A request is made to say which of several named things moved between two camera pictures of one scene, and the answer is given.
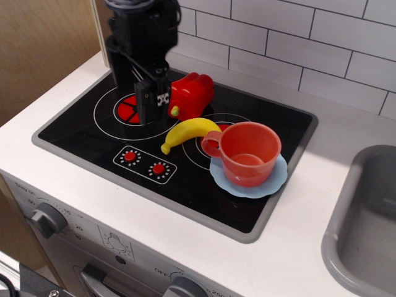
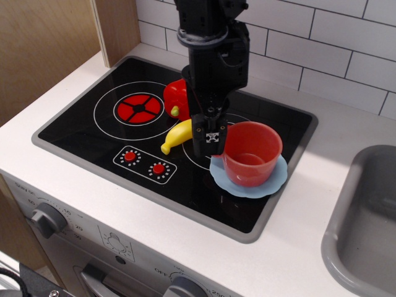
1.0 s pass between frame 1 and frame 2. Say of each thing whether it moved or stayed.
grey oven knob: stayed
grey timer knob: stayed
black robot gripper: moved
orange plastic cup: stayed
